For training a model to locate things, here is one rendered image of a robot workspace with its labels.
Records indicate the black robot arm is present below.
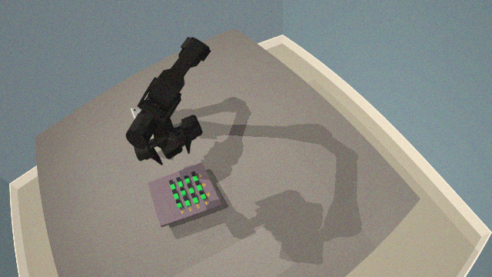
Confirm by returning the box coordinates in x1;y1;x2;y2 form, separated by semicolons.
126;37;211;159

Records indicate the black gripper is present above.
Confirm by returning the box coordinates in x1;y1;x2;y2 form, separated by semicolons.
134;115;203;165

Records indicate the dark mauve switch panel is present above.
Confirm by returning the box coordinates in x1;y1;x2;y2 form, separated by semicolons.
148;162;223;227

